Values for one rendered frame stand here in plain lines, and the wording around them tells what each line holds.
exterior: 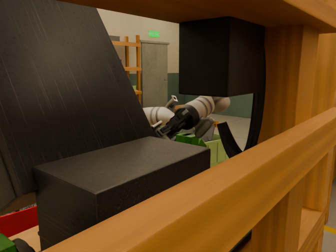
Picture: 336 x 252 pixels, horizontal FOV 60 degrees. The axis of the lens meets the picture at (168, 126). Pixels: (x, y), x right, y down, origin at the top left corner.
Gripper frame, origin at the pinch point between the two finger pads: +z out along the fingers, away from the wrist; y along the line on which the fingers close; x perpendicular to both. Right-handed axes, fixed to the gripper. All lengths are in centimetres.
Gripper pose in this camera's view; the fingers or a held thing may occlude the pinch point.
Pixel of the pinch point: (161, 134)
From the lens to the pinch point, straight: 82.5
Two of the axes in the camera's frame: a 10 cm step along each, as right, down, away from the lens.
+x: 6.7, 7.2, -1.9
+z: -6.2, 4.0, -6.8
